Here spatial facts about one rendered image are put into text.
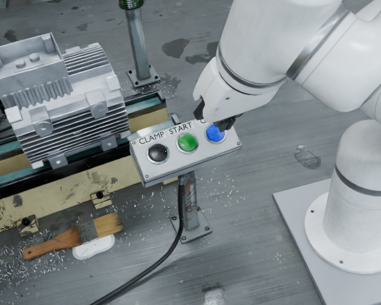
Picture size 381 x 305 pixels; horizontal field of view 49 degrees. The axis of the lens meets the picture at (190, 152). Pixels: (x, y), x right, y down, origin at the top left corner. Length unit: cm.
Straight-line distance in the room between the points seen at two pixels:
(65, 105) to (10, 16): 97
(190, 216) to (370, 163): 36
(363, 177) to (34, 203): 64
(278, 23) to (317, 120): 77
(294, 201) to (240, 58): 55
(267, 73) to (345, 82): 8
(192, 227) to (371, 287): 35
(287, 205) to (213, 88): 48
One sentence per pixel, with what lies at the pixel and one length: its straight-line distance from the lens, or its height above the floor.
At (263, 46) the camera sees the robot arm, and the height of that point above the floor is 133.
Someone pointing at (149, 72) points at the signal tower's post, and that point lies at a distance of 123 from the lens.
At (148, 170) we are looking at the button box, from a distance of 65.
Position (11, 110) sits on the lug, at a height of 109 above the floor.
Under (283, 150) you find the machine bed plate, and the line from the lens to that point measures 103.
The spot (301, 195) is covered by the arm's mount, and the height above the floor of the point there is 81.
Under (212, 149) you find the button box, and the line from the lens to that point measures 67.
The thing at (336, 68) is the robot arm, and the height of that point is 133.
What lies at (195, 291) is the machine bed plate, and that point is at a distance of 82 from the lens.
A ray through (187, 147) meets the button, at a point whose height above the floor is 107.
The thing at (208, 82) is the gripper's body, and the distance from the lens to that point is 49.
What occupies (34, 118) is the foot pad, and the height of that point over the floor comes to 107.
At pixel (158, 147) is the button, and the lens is 65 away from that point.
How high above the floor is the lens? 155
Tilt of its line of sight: 47 degrees down
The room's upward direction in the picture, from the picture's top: 5 degrees counter-clockwise
